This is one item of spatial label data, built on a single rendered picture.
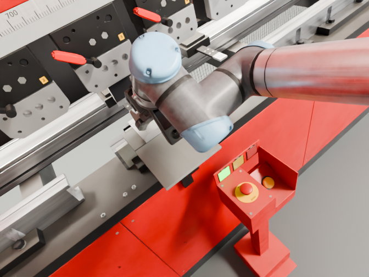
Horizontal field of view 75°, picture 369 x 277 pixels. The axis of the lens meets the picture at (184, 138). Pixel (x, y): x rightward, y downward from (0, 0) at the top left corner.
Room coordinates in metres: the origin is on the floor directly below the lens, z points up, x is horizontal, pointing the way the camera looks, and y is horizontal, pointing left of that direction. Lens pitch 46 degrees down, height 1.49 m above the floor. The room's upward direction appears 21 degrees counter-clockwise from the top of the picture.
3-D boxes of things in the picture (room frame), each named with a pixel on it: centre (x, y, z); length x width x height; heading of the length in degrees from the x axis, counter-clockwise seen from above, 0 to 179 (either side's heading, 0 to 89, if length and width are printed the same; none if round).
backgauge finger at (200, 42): (0.90, -0.20, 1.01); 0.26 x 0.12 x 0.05; 21
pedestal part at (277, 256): (0.36, -0.17, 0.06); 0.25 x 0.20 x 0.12; 19
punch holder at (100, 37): (0.62, 0.12, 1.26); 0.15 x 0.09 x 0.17; 111
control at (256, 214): (0.39, -0.16, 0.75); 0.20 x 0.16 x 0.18; 109
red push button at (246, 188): (0.36, -0.12, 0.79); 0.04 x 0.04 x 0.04
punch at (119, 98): (0.63, 0.10, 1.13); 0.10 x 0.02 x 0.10; 111
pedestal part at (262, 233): (0.39, -0.16, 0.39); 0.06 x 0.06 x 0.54; 19
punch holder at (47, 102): (0.55, 0.31, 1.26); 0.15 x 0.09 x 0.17; 111
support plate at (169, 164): (0.49, 0.05, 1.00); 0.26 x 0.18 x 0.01; 21
